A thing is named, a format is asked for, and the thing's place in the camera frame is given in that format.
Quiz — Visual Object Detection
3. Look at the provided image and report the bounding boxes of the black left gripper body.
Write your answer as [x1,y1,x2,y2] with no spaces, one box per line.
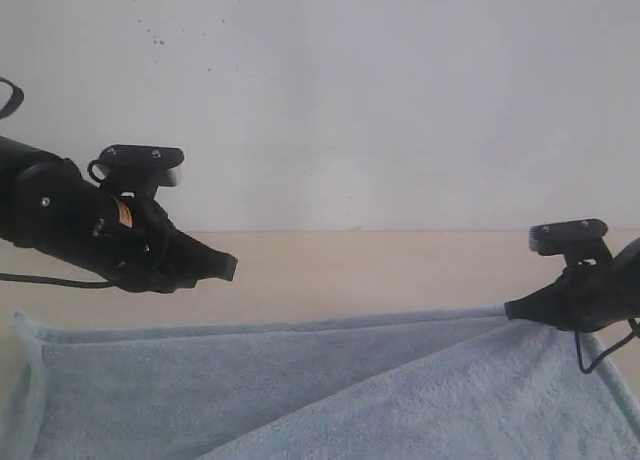
[92,192,200,294]

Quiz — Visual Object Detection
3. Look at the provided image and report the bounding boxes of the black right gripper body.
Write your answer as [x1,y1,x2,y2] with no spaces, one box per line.
[554,266,639,331]

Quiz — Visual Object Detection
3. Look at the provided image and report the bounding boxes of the light blue terry towel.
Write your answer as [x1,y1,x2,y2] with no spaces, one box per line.
[1,308,639,459]

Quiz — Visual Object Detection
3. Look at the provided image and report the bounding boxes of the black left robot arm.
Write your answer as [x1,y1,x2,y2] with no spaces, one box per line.
[1,138,238,294]

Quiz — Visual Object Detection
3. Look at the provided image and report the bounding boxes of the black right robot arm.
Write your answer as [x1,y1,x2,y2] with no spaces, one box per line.
[504,240,639,333]

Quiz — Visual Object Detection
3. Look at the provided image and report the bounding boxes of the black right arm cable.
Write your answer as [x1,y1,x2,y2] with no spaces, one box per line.
[574,317,640,376]

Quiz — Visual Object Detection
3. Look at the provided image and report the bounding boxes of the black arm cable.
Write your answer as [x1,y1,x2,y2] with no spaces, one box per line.
[0,77,119,289]
[574,317,640,376]

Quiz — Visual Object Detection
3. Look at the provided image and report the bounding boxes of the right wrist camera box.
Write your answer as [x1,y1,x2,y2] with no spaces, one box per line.
[529,218,613,268]

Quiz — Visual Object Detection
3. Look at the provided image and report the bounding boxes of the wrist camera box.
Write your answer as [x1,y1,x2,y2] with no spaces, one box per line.
[529,218,613,268]
[87,144,185,200]

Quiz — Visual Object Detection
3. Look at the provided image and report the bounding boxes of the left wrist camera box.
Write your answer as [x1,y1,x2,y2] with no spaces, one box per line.
[87,144,185,200]

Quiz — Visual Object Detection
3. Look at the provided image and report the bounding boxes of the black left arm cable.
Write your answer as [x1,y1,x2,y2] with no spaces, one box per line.
[0,77,119,289]

